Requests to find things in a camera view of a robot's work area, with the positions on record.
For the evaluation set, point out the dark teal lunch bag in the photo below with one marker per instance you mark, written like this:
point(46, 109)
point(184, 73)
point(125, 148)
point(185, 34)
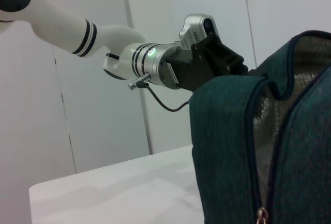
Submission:
point(263, 143)

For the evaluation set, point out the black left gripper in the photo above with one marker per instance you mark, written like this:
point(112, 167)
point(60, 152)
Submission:
point(201, 61)

